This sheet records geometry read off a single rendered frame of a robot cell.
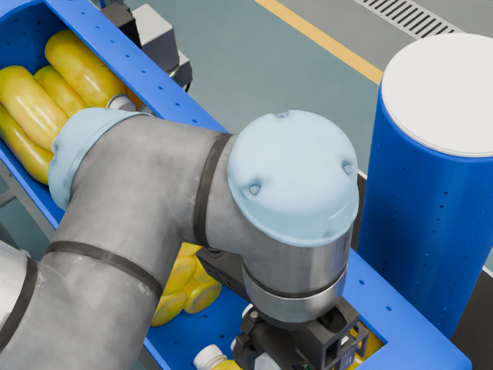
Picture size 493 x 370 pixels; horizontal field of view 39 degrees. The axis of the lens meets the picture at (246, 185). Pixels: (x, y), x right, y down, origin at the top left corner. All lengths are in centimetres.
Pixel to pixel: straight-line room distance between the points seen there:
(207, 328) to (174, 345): 7
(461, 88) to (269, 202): 89
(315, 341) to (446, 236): 86
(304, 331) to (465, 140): 70
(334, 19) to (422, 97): 171
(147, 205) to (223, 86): 225
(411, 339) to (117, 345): 45
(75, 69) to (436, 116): 59
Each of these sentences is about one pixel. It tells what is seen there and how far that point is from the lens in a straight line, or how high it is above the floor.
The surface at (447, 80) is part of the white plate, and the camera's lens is 125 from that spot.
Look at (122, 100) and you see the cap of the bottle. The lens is 111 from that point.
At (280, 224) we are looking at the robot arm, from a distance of 39.
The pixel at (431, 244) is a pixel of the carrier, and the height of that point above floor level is 75.
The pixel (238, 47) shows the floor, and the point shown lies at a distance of 279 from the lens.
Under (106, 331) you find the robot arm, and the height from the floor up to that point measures 158.
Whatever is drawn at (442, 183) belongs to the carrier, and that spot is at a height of 95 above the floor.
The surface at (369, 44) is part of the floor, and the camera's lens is 280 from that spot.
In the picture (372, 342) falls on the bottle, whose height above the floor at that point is 115.
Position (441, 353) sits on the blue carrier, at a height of 120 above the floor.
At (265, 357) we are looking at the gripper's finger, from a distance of 63.
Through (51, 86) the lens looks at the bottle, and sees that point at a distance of 121.
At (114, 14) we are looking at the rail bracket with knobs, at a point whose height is 100.
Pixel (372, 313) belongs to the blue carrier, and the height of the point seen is 122.
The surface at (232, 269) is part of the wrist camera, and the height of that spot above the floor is 141.
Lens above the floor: 193
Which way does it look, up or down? 55 degrees down
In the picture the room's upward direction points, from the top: 6 degrees counter-clockwise
